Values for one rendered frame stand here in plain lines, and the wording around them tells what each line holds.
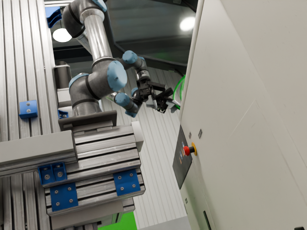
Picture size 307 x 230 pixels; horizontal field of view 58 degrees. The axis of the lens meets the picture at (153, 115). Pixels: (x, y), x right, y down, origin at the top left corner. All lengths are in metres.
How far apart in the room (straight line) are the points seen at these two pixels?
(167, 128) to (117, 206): 7.66
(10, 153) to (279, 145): 0.79
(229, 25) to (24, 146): 0.73
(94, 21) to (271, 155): 1.05
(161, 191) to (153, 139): 1.59
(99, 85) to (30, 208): 0.56
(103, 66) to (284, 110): 0.86
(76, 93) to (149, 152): 7.21
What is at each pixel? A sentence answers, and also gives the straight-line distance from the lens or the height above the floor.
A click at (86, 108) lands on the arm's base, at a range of 1.15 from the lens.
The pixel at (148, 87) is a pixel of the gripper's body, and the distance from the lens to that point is 1.61.
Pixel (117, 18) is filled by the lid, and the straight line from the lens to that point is 1.89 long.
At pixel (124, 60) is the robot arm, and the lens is 1.61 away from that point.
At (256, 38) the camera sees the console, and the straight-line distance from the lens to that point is 0.50.
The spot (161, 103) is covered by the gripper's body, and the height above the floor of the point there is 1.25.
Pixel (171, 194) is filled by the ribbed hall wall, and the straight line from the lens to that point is 8.11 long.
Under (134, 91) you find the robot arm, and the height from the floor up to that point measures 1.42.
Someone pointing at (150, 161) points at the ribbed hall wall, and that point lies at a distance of 8.27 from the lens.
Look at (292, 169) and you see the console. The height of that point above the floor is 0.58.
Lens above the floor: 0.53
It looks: 24 degrees up
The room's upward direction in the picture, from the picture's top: 17 degrees counter-clockwise
